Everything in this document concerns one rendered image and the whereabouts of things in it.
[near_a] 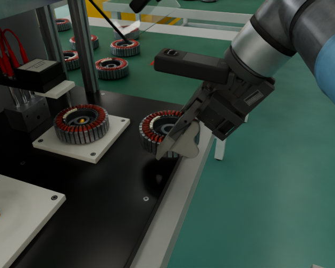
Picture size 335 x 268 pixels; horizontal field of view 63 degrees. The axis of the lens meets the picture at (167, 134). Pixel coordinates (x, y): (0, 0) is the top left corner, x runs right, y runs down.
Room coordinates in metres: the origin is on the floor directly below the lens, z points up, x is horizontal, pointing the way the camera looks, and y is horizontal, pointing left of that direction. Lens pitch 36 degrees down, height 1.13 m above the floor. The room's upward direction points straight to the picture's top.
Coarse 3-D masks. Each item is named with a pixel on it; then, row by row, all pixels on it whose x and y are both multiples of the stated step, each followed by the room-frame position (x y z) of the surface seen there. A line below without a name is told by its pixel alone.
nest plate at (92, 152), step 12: (120, 120) 0.53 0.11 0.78; (48, 132) 0.48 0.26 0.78; (108, 132) 0.48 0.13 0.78; (120, 132) 0.49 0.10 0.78; (36, 144) 0.44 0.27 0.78; (48, 144) 0.44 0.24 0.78; (60, 144) 0.44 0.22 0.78; (72, 144) 0.44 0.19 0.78; (84, 144) 0.44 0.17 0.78; (96, 144) 0.44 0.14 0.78; (108, 144) 0.44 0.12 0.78; (72, 156) 0.41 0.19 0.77; (84, 156) 0.40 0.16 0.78; (96, 156) 0.40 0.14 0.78
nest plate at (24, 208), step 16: (0, 176) 0.35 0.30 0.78; (0, 192) 0.31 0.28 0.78; (16, 192) 0.31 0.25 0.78; (32, 192) 0.31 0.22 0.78; (48, 192) 0.31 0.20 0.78; (0, 208) 0.28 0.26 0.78; (16, 208) 0.28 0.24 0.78; (32, 208) 0.28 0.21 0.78; (48, 208) 0.28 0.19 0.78; (0, 224) 0.25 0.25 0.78; (16, 224) 0.25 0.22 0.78; (32, 224) 0.25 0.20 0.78; (0, 240) 0.22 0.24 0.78; (16, 240) 0.22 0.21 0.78; (0, 256) 0.20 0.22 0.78; (16, 256) 0.21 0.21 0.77
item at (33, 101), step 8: (40, 96) 0.57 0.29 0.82; (24, 104) 0.53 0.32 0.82; (32, 104) 0.53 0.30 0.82; (40, 104) 0.55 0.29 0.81; (8, 112) 0.51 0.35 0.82; (16, 112) 0.50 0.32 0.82; (24, 112) 0.50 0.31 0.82; (32, 112) 0.52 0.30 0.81; (40, 112) 0.54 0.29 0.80; (48, 112) 0.56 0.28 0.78; (16, 120) 0.50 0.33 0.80; (24, 120) 0.50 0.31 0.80; (32, 120) 0.52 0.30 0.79; (40, 120) 0.53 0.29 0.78; (16, 128) 0.51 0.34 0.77; (24, 128) 0.50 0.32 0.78; (32, 128) 0.51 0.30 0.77
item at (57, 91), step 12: (36, 60) 0.54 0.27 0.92; (48, 60) 0.54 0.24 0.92; (0, 72) 0.53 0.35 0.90; (24, 72) 0.49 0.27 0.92; (36, 72) 0.48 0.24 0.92; (48, 72) 0.50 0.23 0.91; (60, 72) 0.53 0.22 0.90; (0, 84) 0.51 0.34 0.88; (12, 84) 0.50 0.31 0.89; (24, 84) 0.49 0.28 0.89; (36, 84) 0.48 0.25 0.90; (48, 84) 0.49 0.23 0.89; (60, 84) 0.51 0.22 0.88; (72, 84) 0.52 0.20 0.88; (12, 96) 0.51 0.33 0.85; (24, 96) 0.54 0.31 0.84; (48, 96) 0.48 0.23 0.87; (60, 96) 0.48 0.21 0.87
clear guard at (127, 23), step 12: (96, 0) 0.41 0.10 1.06; (108, 0) 0.43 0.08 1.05; (120, 0) 0.46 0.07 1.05; (168, 0) 0.59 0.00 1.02; (108, 12) 0.41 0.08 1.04; (120, 12) 0.43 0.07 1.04; (132, 12) 0.45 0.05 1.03; (144, 12) 0.48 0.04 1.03; (156, 12) 0.51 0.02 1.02; (168, 12) 0.55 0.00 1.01; (120, 24) 0.40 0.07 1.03; (132, 24) 0.43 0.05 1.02; (144, 24) 0.45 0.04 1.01; (132, 36) 0.40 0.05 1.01
